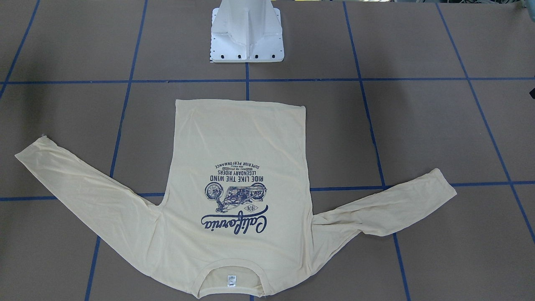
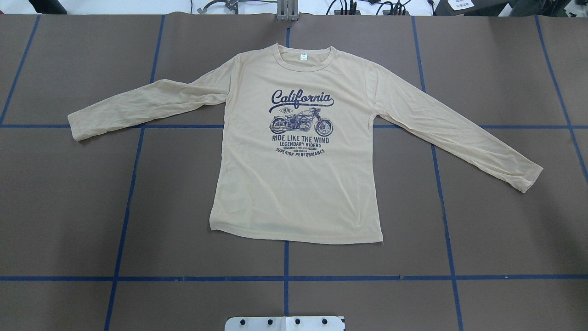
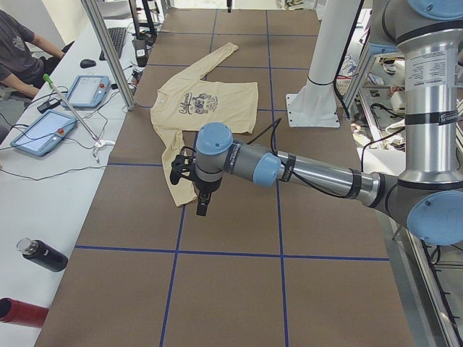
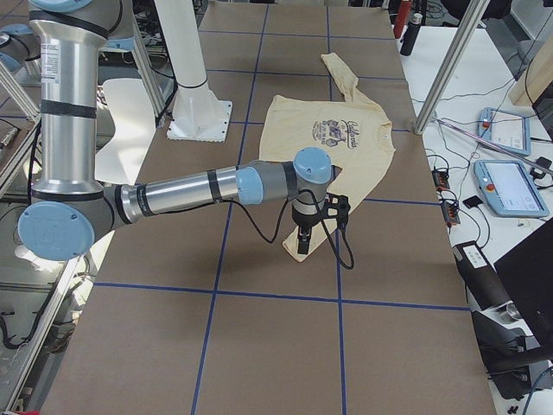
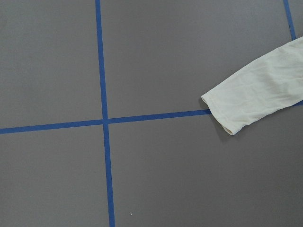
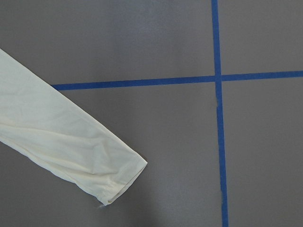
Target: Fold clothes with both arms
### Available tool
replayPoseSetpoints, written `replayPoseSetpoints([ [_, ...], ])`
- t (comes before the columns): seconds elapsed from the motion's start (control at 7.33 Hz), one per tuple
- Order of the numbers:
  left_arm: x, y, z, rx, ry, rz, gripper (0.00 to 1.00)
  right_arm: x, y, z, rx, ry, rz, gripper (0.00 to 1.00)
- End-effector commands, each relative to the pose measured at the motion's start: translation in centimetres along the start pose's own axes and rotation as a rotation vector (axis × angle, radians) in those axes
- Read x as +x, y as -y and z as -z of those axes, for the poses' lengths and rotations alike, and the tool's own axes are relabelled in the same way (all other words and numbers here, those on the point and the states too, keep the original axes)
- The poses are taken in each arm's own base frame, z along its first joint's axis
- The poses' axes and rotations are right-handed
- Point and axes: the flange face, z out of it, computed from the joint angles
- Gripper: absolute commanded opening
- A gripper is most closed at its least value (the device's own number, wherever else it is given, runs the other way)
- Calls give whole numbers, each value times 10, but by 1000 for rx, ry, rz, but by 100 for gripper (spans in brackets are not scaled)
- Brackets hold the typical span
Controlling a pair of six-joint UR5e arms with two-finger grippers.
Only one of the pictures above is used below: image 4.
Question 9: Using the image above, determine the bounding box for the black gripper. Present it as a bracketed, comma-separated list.
[292, 210, 321, 254]

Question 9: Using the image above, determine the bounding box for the cream long-sleeve printed shirt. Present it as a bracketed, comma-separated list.
[257, 52, 397, 264]

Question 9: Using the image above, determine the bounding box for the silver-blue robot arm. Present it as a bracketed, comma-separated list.
[17, 1, 349, 261]

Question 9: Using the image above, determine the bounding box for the orange terminal block near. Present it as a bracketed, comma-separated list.
[441, 199, 461, 227]

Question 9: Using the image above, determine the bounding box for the orange terminal block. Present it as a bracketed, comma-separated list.
[441, 199, 461, 227]
[431, 169, 450, 192]

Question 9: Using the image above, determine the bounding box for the orange terminal block far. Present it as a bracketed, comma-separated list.
[431, 169, 450, 192]

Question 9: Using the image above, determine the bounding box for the small black square pad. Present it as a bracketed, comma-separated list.
[462, 195, 483, 208]

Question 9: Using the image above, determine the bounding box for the black cylinder with label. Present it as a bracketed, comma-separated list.
[452, 241, 511, 310]

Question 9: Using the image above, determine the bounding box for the near blue teach pendant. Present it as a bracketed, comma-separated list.
[474, 160, 550, 218]

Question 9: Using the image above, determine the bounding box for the blue teach pendant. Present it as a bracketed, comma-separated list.
[477, 107, 531, 156]
[474, 160, 550, 218]

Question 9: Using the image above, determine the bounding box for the black monitor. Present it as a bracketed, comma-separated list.
[494, 220, 553, 345]

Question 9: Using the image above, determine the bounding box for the far blue teach pendant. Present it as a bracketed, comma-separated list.
[477, 107, 531, 156]

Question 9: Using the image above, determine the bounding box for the black bottle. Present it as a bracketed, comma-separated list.
[400, 13, 423, 56]

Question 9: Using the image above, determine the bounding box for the red bottle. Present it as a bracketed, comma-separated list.
[393, 0, 412, 39]

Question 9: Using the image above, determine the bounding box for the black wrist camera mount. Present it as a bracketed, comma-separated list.
[324, 193, 351, 230]

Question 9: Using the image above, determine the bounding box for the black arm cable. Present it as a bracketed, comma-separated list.
[215, 189, 357, 271]

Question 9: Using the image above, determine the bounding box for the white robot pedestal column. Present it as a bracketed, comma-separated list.
[155, 0, 232, 143]

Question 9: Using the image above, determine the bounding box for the aluminium frame rail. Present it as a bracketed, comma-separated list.
[1, 257, 81, 411]

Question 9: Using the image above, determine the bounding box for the aluminium frame post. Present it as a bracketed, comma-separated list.
[413, 0, 490, 135]

